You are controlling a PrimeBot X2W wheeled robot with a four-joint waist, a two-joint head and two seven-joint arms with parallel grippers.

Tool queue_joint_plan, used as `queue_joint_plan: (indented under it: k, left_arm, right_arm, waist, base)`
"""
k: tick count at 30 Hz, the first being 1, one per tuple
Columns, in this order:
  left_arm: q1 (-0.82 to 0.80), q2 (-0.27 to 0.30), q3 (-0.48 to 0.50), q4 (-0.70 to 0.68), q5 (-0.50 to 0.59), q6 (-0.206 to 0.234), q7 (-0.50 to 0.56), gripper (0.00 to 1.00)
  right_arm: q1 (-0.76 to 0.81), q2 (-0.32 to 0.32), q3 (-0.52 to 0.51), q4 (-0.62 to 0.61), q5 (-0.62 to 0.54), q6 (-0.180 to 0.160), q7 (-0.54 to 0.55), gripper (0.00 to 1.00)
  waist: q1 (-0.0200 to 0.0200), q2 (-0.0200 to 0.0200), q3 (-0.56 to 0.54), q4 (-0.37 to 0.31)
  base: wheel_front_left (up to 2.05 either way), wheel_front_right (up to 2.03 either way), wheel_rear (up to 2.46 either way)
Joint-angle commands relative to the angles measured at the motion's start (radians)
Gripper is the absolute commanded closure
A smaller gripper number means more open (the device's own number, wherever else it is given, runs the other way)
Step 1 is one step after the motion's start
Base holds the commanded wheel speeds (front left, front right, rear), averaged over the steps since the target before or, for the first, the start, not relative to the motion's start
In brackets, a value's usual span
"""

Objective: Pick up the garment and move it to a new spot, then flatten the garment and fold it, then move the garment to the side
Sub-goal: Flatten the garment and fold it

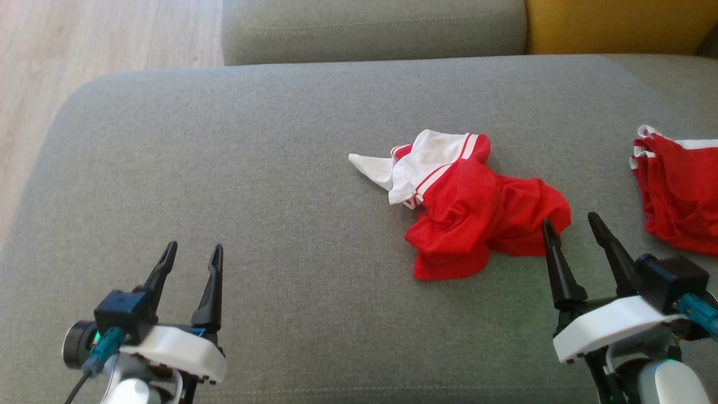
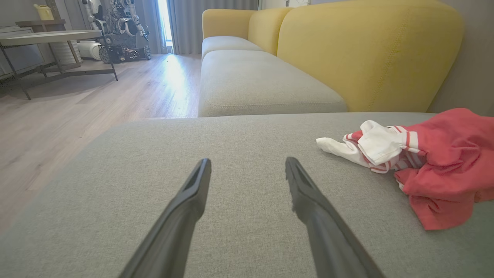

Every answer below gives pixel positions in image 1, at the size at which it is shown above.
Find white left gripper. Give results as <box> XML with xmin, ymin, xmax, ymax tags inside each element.
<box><xmin>119</xmin><ymin>241</ymin><xmax>228</xmax><ymax>385</ymax></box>

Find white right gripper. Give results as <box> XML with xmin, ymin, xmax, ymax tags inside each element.
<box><xmin>541</xmin><ymin>212</ymin><xmax>681</xmax><ymax>365</ymax></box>

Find red shorts with white stripes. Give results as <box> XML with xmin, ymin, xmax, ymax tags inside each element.
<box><xmin>629</xmin><ymin>125</ymin><xmax>718</xmax><ymax>258</ymax></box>

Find red and white shirt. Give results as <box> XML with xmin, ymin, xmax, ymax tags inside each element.
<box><xmin>348</xmin><ymin>129</ymin><xmax>572</xmax><ymax>281</ymax></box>

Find grey sofa seat cushion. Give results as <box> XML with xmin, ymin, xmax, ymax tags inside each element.
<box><xmin>0</xmin><ymin>54</ymin><xmax>718</xmax><ymax>404</ymax></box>

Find yellow sofa cushion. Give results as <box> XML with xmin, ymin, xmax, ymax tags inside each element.
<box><xmin>524</xmin><ymin>0</ymin><xmax>718</xmax><ymax>56</ymax></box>

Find grey sofa back cushion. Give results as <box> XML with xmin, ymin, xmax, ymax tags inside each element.
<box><xmin>221</xmin><ymin>0</ymin><xmax>528</xmax><ymax>67</ymax></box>

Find left teal plug black cable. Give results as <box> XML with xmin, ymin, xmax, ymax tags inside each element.
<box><xmin>64</xmin><ymin>328</ymin><xmax>126</xmax><ymax>404</ymax></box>

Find teal plug black cable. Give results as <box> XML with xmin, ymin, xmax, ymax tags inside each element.
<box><xmin>676</xmin><ymin>293</ymin><xmax>718</xmax><ymax>341</ymax></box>
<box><xmin>64</xmin><ymin>328</ymin><xmax>126</xmax><ymax>404</ymax></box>

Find right teal plug black cable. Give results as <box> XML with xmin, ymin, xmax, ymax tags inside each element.
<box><xmin>676</xmin><ymin>293</ymin><xmax>718</xmax><ymax>341</ymax></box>

